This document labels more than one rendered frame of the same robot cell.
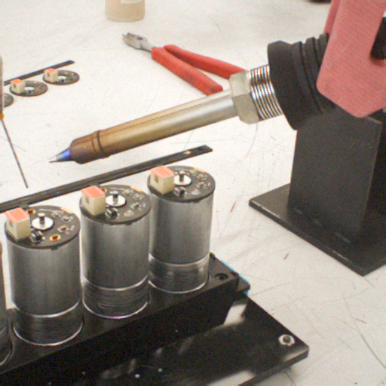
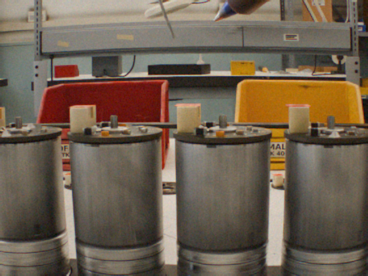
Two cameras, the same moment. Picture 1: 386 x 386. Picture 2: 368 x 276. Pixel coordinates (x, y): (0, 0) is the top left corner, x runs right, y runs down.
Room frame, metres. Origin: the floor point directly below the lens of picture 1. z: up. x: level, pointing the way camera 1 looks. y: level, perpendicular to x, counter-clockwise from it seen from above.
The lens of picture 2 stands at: (0.10, -0.05, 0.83)
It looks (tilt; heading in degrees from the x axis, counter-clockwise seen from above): 8 degrees down; 46
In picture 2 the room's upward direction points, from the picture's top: 1 degrees counter-clockwise
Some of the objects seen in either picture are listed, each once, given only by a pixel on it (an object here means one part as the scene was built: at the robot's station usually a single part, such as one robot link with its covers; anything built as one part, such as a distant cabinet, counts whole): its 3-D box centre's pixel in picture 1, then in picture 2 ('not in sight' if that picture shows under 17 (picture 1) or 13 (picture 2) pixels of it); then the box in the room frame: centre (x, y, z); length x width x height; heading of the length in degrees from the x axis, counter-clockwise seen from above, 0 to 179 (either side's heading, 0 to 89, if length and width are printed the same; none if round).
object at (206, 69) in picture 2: not in sight; (179, 69); (1.95, 1.88, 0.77); 0.24 x 0.16 x 0.04; 119
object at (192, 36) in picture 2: not in sight; (196, 39); (1.84, 1.66, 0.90); 1.30 x 0.06 x 0.12; 134
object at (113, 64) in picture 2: not in sight; (107, 66); (1.68, 2.05, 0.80); 0.15 x 0.12 x 0.10; 45
